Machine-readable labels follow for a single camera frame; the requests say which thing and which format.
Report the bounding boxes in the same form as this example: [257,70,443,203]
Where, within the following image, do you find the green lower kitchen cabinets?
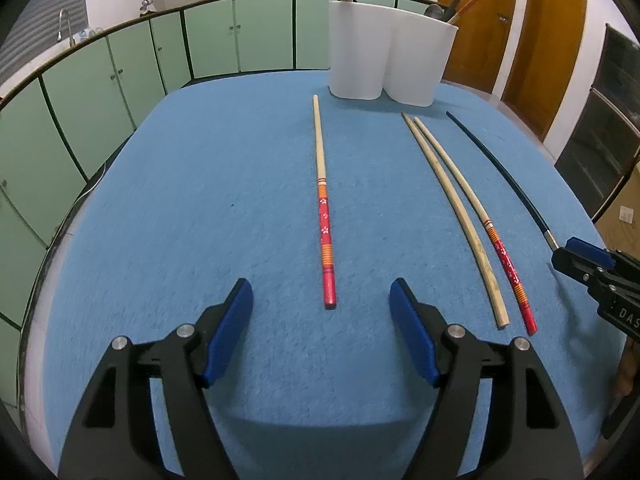
[0,0,452,406]

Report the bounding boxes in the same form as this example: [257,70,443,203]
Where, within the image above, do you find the window blind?
[1,0,88,82]

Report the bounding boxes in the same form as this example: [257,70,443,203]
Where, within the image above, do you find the white double utensil holder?
[329,1,458,107]

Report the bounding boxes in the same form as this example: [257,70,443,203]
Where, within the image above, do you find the left wooden door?
[438,0,515,93]

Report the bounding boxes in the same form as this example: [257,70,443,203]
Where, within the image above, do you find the wooden door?
[502,0,587,140]
[438,0,515,93]

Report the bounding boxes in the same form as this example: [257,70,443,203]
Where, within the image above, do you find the right wooden door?
[502,0,587,140]

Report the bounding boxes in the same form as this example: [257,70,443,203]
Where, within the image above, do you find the small kettle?
[139,0,152,16]

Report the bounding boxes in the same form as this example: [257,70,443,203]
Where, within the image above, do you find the plain bamboo chopstick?
[400,112,511,331]

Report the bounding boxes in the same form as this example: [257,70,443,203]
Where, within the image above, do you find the kitchen faucet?
[56,8,75,48]

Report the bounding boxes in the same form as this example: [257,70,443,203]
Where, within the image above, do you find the red orange bamboo chopstick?
[312,94,337,310]

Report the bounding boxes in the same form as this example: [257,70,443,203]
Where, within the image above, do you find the right hand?
[615,338,639,396]

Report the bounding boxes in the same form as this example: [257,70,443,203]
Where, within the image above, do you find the blue table mat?
[41,69,629,480]

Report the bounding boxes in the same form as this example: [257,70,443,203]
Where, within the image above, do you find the black plastic spoon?
[424,3,445,21]

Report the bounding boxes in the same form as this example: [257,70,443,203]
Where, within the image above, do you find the black glass cabinet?
[555,25,639,220]

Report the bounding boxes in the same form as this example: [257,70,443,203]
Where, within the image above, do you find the cardboard box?
[596,165,640,258]

